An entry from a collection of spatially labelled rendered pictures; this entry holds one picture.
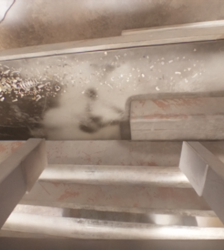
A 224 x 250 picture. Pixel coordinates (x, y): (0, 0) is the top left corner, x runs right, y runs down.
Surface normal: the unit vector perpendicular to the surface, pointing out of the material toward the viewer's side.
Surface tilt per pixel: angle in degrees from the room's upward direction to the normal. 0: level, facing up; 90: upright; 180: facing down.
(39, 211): 90
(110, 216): 90
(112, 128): 0
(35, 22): 0
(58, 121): 0
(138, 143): 90
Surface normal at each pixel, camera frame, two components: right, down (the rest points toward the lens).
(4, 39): -0.12, 0.65
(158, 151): -0.13, -0.76
